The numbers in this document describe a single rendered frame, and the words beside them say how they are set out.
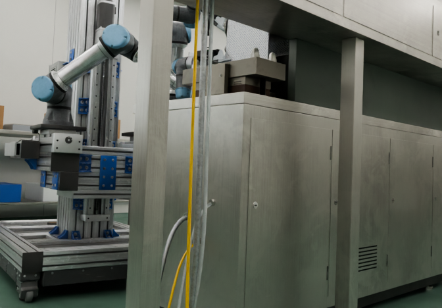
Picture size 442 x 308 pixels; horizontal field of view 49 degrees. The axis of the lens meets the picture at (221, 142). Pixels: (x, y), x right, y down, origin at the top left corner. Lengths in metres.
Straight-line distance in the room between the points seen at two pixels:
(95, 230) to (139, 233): 1.67
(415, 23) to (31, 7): 4.23
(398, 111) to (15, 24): 4.07
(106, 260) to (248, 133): 1.17
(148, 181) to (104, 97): 1.66
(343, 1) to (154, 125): 0.90
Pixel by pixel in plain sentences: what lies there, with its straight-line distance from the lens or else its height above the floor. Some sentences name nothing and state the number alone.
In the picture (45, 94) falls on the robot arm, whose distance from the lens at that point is 2.43.
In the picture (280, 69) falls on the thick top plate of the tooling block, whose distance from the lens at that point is 1.81.
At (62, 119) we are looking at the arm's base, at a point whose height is 0.85.
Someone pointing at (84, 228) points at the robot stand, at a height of 0.28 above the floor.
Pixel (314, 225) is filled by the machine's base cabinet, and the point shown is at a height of 0.43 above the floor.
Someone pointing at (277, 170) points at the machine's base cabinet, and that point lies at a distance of 1.76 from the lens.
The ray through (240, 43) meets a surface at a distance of 2.07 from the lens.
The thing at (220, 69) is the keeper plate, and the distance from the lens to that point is 1.80.
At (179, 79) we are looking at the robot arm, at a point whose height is 1.04.
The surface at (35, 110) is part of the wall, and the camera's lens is 5.48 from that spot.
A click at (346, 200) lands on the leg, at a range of 1.84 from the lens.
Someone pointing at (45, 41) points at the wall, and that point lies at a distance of 5.63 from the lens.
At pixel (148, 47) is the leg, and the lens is 1.19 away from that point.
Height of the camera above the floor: 0.64
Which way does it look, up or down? 3 degrees up
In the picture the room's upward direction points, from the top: 2 degrees clockwise
